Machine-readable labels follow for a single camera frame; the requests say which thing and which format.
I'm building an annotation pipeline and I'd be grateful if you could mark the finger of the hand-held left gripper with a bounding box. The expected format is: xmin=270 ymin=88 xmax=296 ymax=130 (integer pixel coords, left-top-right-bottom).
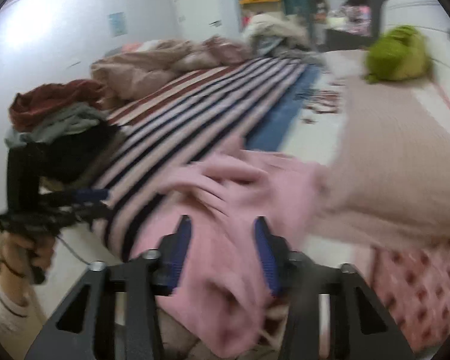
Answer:
xmin=60 ymin=204 xmax=115 ymax=224
xmin=41 ymin=188 xmax=110 ymax=205

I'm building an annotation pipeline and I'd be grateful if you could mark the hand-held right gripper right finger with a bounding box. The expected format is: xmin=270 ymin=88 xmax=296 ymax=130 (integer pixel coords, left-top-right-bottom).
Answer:
xmin=253 ymin=216 xmax=415 ymax=360

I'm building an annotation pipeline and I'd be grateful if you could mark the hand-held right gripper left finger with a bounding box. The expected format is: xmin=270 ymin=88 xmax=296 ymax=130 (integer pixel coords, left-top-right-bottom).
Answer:
xmin=24 ymin=215 xmax=193 ymax=360

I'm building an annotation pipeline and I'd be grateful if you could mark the pink dotted garment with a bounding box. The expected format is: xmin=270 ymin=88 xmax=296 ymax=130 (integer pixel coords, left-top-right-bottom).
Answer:
xmin=133 ymin=137 xmax=325 ymax=360

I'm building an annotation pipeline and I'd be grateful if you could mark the person's left forearm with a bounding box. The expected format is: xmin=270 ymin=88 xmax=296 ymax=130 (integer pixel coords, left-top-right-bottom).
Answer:
xmin=0 ymin=274 xmax=37 ymax=343

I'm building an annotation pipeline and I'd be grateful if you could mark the person's left hand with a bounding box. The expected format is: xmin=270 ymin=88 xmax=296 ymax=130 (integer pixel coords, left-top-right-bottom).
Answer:
xmin=0 ymin=229 xmax=58 ymax=286

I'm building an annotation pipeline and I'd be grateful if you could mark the black garment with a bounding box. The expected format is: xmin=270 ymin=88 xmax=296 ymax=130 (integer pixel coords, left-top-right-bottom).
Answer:
xmin=24 ymin=122 xmax=126 ymax=192

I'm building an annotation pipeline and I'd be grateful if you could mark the grey garment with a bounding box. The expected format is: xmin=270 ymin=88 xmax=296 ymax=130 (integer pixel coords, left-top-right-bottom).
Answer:
xmin=4 ymin=103 xmax=107 ymax=149

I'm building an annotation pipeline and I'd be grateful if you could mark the red garment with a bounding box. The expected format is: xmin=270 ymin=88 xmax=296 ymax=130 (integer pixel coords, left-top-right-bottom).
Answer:
xmin=8 ymin=79 xmax=111 ymax=133

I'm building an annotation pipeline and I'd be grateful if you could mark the striped blanket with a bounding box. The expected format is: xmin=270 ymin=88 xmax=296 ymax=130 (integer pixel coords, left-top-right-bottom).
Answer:
xmin=92 ymin=57 xmax=347 ymax=261

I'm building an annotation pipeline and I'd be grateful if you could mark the beige knit blanket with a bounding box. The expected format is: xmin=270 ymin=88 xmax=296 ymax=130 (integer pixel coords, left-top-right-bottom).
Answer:
xmin=315 ymin=49 xmax=450 ymax=254

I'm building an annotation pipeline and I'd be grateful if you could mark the pink dotted bedsheet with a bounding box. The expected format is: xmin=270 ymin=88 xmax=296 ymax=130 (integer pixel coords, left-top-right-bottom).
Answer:
xmin=373 ymin=244 xmax=450 ymax=351

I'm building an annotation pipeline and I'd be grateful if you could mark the white door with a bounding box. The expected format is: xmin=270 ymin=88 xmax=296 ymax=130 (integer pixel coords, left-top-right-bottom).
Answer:
xmin=169 ymin=0 xmax=226 ymax=35

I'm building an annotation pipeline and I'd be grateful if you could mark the cream comforter pile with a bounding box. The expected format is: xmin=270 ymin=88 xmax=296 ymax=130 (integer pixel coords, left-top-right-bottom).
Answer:
xmin=243 ymin=12 xmax=313 ymax=56

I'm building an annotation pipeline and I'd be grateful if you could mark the green plush toy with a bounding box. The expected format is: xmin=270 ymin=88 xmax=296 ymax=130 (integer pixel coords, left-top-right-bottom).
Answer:
xmin=364 ymin=25 xmax=433 ymax=84

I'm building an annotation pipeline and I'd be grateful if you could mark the white headboard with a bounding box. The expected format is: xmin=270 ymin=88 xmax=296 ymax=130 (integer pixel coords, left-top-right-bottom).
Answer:
xmin=382 ymin=0 xmax=450 ymax=130

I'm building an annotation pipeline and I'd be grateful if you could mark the thin grey cable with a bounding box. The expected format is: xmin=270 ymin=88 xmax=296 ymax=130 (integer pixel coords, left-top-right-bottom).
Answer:
xmin=55 ymin=233 xmax=95 ymax=268

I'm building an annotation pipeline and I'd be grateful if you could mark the red cord bracelet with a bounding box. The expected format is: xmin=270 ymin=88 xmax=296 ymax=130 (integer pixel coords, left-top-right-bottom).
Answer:
xmin=1 ymin=259 xmax=26 ymax=279

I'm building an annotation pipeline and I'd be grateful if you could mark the blue wall poster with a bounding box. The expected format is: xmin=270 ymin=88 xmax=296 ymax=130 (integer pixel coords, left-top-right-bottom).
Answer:
xmin=108 ymin=11 xmax=126 ymax=38

